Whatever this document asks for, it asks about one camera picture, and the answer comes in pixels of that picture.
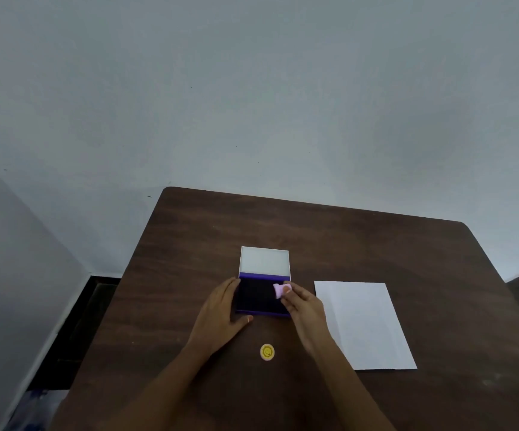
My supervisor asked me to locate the person's right hand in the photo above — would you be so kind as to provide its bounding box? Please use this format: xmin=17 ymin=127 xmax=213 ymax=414
xmin=280 ymin=283 xmax=333 ymax=358

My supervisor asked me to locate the person's left hand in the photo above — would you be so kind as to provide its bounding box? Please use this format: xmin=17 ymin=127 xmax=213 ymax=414
xmin=187 ymin=277 xmax=254 ymax=358

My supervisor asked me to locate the purple ink pad case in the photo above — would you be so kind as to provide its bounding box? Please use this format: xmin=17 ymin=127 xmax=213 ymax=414
xmin=235 ymin=246 xmax=292 ymax=318

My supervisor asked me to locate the person's right forearm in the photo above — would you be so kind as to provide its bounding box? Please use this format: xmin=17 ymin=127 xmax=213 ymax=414
xmin=306 ymin=340 xmax=396 ymax=431

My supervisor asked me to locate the person's left forearm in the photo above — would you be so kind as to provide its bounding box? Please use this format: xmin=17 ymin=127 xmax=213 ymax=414
xmin=94 ymin=344 xmax=224 ymax=431

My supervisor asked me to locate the brown wooden table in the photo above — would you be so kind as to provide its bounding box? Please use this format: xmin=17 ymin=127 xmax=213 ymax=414
xmin=48 ymin=186 xmax=519 ymax=431

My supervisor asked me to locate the white paper sheet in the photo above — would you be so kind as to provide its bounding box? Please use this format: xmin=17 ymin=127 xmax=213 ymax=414
xmin=314 ymin=281 xmax=418 ymax=371

